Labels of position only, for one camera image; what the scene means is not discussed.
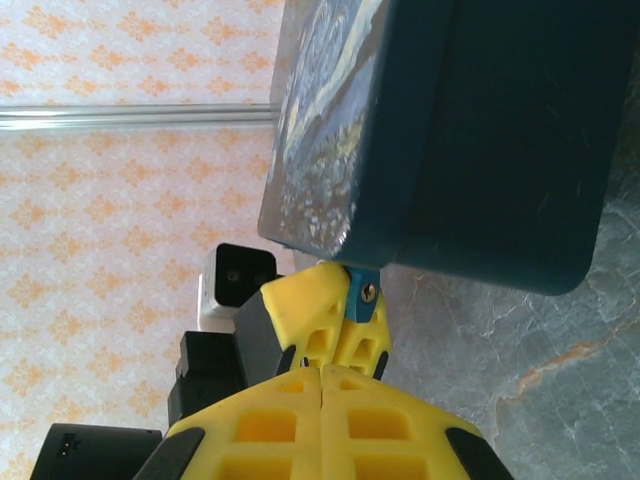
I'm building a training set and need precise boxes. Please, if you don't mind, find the dark blue painted storage box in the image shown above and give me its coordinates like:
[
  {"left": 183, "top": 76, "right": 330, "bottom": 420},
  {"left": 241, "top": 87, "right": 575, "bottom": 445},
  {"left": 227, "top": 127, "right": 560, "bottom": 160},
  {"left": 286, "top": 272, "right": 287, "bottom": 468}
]
[{"left": 256, "top": 0, "right": 640, "bottom": 297}]

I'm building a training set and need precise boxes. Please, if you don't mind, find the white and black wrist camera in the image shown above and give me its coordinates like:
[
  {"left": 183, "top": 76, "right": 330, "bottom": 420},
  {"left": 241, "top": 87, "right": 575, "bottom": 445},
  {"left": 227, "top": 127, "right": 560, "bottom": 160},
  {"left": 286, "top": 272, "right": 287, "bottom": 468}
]
[{"left": 196, "top": 242, "right": 279, "bottom": 334}]

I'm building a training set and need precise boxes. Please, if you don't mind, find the blue padlock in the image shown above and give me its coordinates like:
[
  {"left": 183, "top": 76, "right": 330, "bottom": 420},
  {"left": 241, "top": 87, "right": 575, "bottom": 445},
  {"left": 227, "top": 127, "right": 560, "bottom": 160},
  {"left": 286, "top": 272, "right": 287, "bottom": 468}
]
[{"left": 343, "top": 265, "right": 384, "bottom": 325}]

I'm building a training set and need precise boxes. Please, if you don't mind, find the silver metal rail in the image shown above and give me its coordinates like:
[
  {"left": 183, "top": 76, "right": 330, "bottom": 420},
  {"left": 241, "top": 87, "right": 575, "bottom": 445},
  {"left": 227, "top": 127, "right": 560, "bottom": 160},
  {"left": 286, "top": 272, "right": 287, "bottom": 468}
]
[{"left": 0, "top": 101, "right": 277, "bottom": 133}]

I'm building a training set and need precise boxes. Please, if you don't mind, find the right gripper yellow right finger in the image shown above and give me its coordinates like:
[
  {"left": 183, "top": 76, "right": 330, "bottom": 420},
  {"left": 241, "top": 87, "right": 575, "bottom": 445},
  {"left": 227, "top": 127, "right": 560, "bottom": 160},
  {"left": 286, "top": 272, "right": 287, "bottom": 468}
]
[{"left": 321, "top": 363, "right": 517, "bottom": 480}]

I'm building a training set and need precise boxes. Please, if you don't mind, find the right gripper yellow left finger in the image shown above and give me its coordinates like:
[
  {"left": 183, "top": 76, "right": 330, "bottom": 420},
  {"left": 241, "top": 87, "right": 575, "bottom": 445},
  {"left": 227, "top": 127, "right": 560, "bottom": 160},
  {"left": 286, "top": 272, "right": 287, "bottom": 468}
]
[{"left": 133, "top": 364, "right": 325, "bottom": 480}]

